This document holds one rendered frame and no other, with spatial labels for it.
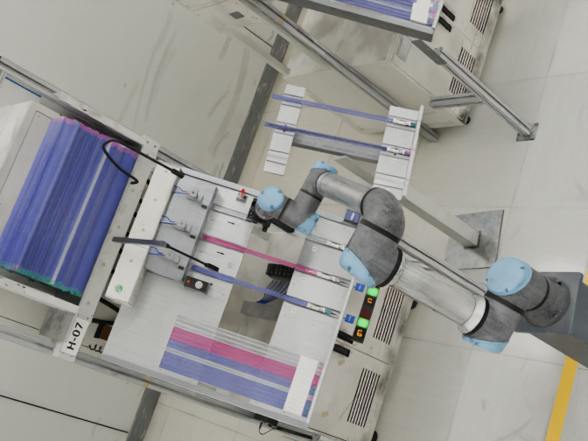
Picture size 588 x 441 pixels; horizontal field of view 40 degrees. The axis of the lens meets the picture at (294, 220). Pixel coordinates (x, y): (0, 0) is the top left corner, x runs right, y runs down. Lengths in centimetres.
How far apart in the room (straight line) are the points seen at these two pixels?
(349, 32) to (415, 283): 167
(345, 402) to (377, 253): 122
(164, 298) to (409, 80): 138
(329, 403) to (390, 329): 42
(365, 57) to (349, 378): 130
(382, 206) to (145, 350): 102
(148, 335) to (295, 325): 48
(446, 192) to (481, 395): 95
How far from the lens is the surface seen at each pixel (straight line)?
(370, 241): 207
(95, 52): 440
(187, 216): 272
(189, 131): 463
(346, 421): 322
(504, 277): 226
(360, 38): 349
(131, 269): 270
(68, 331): 264
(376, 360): 328
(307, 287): 270
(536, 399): 303
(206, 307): 271
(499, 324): 226
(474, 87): 321
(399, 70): 335
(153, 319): 273
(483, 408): 314
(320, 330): 268
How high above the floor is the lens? 255
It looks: 37 degrees down
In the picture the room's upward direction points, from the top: 60 degrees counter-clockwise
